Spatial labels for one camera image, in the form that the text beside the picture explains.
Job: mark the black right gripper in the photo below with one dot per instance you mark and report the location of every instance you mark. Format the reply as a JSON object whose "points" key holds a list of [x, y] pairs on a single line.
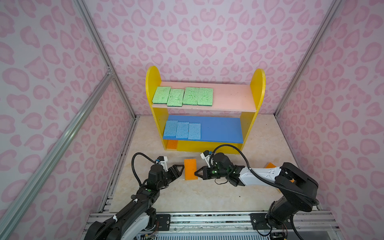
{"points": [[205, 170]]}

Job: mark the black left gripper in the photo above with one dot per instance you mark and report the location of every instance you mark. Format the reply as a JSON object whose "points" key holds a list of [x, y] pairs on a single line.
{"points": [[177, 174]]}

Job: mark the blue sponge front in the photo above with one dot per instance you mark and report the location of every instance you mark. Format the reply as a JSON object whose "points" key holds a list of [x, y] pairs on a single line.
{"points": [[194, 131]]}

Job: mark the blue sponge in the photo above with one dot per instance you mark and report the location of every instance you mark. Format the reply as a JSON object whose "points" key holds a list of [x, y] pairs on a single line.
{"points": [[194, 131], [170, 129], [182, 130]]}

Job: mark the green sponge bottom front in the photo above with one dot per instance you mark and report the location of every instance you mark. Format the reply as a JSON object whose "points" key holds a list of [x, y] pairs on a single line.
{"points": [[175, 98]]}

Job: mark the green sponge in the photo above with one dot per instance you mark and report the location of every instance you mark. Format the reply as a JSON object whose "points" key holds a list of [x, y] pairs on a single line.
{"points": [[161, 95], [191, 96], [175, 98], [205, 97]]}

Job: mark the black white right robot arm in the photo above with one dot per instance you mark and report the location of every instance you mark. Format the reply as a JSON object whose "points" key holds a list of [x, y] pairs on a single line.
{"points": [[299, 189]]}

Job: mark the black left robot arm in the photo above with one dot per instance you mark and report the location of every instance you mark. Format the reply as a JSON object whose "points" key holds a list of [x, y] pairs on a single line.
{"points": [[138, 215]]}

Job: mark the yellow shelf with coloured boards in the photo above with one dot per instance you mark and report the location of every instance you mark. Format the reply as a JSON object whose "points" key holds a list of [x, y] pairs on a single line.
{"points": [[243, 99]]}

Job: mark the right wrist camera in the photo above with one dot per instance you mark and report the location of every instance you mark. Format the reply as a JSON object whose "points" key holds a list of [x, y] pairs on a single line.
{"points": [[206, 156]]}

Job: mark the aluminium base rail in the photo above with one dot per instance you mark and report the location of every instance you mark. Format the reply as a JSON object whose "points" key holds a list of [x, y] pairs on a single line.
{"points": [[317, 225]]}

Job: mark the left aluminium frame bars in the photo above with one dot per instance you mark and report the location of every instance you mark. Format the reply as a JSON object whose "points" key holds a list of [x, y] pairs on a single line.
{"points": [[64, 117]]}

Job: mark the right aluminium frame bar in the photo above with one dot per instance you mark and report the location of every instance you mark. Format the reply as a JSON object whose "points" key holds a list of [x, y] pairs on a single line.
{"points": [[332, 12]]}

